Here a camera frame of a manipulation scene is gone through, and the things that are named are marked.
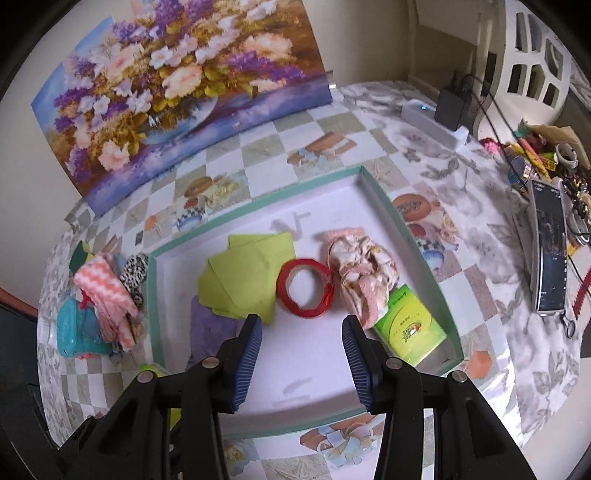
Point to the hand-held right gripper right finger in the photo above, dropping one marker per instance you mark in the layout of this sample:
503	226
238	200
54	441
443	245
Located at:
358	364

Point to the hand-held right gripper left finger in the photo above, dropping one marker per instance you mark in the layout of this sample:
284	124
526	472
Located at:
247	360

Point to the purple cloth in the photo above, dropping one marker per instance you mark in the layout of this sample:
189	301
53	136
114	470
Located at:
210	327

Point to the white tray with teal rim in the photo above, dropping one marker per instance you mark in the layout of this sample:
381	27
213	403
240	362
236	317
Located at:
304	369

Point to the green tissue pack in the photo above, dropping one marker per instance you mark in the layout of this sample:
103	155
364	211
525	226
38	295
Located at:
411	327
154	368

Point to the red tape roll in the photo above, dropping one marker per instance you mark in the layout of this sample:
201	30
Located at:
286	295

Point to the lime green cloth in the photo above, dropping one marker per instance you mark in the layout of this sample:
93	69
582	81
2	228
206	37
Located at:
244	277

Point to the pink floral cloth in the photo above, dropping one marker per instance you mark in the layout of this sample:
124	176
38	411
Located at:
360	272

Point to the leopard print scrunchie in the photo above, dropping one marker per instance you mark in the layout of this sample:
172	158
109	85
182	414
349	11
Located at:
136	272

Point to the pink zigzag striped towel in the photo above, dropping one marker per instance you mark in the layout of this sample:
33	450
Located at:
104	290

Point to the grey floral tablecloth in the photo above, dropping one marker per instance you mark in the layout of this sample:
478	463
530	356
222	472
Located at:
498	277

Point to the teal plastic storage box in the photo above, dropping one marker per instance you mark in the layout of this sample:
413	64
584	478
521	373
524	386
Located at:
78	332

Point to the checkered printed tablecloth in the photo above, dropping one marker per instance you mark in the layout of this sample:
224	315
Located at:
277	147

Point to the dark cabinet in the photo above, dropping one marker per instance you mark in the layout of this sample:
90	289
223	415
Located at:
18	360

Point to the white power strip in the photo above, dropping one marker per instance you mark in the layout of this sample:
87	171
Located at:
420	115

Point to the pile of small colourful items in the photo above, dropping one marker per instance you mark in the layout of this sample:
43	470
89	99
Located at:
531	152

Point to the black charger plug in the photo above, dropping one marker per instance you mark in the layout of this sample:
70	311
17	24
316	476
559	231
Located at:
455	106

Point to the flower bouquet painting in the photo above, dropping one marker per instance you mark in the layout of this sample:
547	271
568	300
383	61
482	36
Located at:
184	83

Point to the white tape roll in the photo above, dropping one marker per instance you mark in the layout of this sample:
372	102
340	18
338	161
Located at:
568	154

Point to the white lattice chair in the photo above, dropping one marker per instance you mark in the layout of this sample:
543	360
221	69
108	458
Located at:
531	55

